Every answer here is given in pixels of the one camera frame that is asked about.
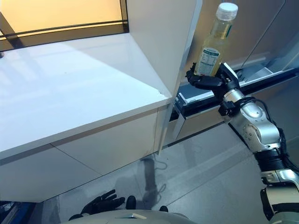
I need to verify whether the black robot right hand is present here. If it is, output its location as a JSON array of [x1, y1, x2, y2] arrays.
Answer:
[[185, 62, 241, 91]]

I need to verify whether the stainless steel fridge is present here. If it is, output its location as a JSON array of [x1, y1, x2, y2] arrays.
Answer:
[[168, 0, 299, 147]]

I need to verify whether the yellow drink bottle white cap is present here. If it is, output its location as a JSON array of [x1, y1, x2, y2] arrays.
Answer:
[[193, 2, 239, 77]]

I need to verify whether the white fridge drawer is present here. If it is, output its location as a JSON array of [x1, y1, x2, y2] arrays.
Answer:
[[175, 59, 299, 119]]

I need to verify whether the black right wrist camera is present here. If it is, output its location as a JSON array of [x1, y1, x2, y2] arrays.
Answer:
[[218, 101, 235, 117]]

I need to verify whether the tall white cabinet panel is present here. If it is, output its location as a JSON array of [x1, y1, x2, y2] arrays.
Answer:
[[126, 0, 203, 156]]

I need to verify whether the black framed lit yellow panel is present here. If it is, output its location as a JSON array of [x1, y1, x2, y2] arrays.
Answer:
[[0, 0, 130, 53]]

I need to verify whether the black robot left foot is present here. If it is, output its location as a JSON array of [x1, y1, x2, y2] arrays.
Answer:
[[126, 195, 137, 210]]

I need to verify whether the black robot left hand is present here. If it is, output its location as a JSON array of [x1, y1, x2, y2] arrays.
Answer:
[[81, 189, 126, 215]]

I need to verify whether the thin grey cord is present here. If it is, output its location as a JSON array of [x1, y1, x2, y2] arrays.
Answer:
[[153, 155, 168, 171]]

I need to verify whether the silver robot torso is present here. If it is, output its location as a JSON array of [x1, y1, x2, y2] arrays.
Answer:
[[69, 209, 187, 224]]

